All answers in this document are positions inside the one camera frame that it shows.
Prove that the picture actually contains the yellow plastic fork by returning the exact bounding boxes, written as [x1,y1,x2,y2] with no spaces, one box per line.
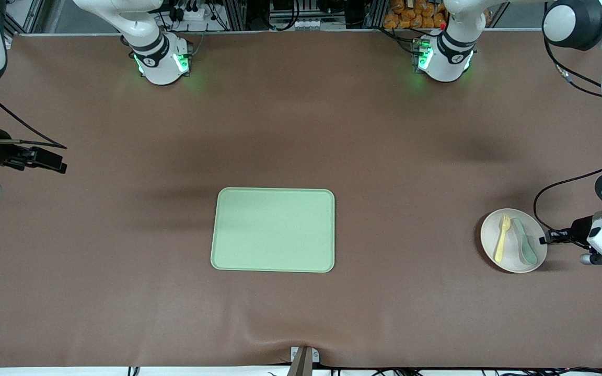
[494,214,512,263]

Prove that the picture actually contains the aluminium frame post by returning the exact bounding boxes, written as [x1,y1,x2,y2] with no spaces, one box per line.
[223,0,247,31]
[364,0,386,29]

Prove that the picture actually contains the light green rectangular tray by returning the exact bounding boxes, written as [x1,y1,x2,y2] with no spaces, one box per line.
[210,187,336,273]

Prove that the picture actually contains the pile of orange bread rolls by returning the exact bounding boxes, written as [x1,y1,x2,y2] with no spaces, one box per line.
[383,0,447,30]

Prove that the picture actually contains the white power strip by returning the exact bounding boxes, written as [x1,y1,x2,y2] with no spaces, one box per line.
[173,4,214,22]

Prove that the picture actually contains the brown table cover sheet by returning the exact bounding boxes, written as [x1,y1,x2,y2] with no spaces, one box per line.
[0,30,602,369]

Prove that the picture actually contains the round beige plate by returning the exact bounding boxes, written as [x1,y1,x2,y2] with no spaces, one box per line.
[480,208,548,274]

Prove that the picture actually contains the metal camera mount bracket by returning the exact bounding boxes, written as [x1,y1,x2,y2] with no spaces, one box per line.
[290,346,320,376]

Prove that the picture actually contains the light green plastic spoon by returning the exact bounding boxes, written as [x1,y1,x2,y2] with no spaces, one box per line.
[511,218,537,266]

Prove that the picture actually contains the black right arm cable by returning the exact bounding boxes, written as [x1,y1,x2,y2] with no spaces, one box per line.
[0,90,67,150]

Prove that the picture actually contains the aluminium corner frame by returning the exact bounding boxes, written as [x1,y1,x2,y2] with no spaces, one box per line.
[6,0,45,37]

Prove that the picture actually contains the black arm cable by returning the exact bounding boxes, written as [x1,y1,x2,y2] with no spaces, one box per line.
[534,31,602,241]
[0,90,67,150]

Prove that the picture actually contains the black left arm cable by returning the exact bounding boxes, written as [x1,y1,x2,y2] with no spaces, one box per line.
[534,31,602,241]

